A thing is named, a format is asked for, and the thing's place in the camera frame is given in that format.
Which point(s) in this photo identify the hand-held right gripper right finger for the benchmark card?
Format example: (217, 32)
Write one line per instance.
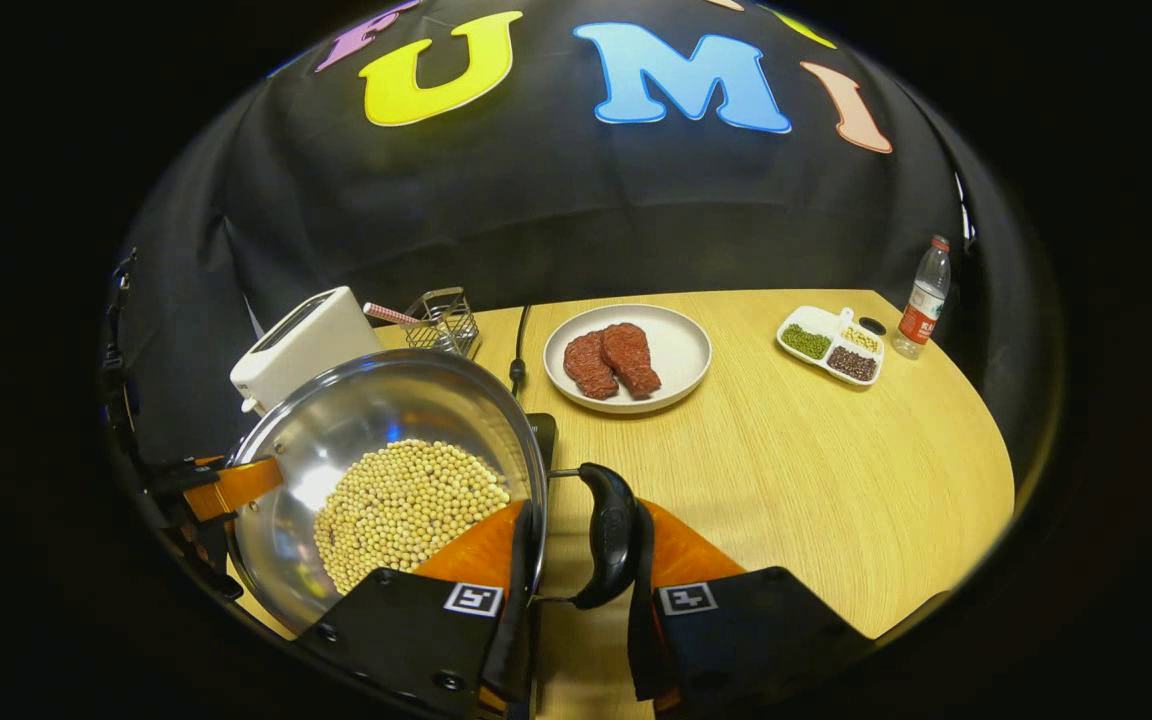
(642, 650)

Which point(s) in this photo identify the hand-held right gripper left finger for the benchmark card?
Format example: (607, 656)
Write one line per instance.
(519, 640)

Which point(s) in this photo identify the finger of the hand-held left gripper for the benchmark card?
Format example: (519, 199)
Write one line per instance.
(236, 485)

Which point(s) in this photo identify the stainless steel pot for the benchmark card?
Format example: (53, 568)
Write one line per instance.
(356, 410)

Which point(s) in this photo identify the pile of soybeans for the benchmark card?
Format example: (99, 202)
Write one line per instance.
(406, 510)

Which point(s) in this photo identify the black induction cooktop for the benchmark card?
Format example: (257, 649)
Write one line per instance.
(543, 435)

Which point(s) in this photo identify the white toaster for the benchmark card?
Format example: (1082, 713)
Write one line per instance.
(311, 340)

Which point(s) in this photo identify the pink striped straw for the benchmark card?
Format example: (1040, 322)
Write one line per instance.
(391, 314)

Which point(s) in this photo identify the raw red steak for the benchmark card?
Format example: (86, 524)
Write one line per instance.
(633, 358)
(588, 368)

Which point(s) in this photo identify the white round plate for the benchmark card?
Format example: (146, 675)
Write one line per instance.
(686, 350)

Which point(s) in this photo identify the white divided bean dish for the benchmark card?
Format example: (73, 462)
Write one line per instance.
(806, 342)

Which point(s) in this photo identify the small black round cap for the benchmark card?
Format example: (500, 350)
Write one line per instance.
(873, 325)

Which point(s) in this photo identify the clear red label bottle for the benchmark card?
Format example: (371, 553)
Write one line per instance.
(921, 310)

